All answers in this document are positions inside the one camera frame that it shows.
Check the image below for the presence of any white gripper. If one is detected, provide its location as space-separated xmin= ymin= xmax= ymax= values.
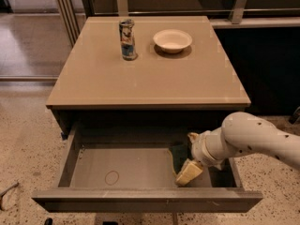
xmin=175 ymin=130 xmax=224 ymax=187

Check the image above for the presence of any green and yellow sponge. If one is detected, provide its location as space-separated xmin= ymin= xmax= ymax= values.
xmin=169 ymin=144 xmax=188 ymax=175

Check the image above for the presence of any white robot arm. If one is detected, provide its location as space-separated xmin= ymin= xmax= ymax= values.
xmin=175 ymin=112 xmax=300 ymax=187

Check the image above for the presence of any grey cabinet with counter top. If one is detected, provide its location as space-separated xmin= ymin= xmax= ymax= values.
xmin=46 ymin=16 xmax=250 ymax=133

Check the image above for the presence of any open grey top drawer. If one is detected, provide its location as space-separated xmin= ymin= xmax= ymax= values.
xmin=32 ymin=125 xmax=263 ymax=213

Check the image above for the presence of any white paper bowl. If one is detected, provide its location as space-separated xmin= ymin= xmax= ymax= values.
xmin=153 ymin=29 xmax=193 ymax=54

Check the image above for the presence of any blue and silver drink can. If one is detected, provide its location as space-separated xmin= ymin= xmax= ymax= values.
xmin=119 ymin=19 xmax=137 ymax=61

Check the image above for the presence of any grey metal tool on floor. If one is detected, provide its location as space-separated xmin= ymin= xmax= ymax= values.
xmin=0 ymin=182 xmax=19 ymax=211

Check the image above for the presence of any metal railing frame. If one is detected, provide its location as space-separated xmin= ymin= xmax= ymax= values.
xmin=56 ymin=0 xmax=300 ymax=43

